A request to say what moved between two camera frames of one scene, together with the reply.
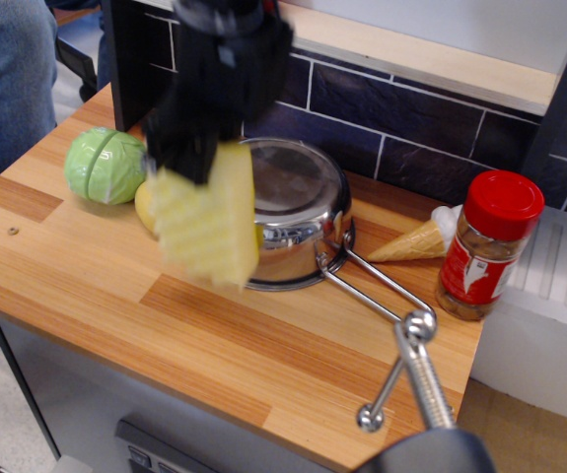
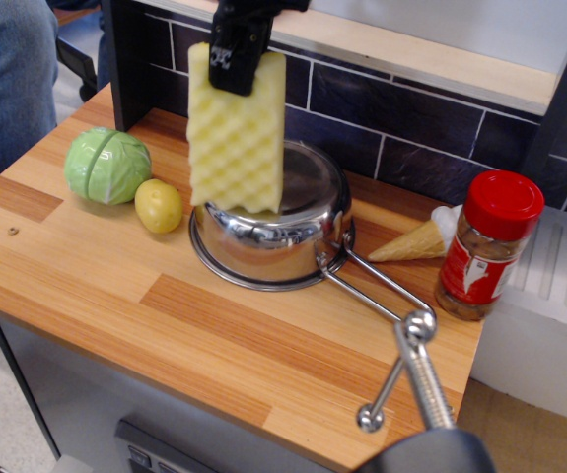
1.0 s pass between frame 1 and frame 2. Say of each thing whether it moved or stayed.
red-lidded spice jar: stayed
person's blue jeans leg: stayed
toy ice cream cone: stayed
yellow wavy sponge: moved
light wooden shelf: stayed
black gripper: moved
